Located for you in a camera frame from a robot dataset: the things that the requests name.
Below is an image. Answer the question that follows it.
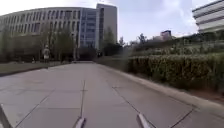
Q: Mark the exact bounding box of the grey concrete slab path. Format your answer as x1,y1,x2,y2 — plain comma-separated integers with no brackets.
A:
0,61,224,128

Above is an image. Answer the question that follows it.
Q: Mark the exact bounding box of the concrete kerb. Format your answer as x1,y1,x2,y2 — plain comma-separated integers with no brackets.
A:
98,63,224,116

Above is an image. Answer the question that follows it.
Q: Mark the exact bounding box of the distant dark building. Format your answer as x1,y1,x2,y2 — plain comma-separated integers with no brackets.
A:
159,29,173,42

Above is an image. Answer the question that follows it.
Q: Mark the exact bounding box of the large curved grey building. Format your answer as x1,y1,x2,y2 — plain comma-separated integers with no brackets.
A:
0,3,119,62

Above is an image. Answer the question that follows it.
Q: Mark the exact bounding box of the robot's own part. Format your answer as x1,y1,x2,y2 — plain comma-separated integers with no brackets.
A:
73,116,87,128
137,113,151,128

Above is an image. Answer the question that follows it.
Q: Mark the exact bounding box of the person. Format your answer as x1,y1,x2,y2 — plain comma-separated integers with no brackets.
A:
42,45,51,64

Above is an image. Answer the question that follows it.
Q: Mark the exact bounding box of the green hedge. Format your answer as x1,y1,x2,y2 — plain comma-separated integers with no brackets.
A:
95,39,224,94

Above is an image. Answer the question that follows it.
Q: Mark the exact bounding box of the row of trees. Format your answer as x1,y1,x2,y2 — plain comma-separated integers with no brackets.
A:
0,27,126,64

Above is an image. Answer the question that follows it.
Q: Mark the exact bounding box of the grass strip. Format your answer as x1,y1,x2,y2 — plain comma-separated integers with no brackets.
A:
0,61,63,76

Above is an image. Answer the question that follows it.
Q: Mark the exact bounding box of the white banded building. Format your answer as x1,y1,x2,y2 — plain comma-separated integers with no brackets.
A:
191,0,224,34

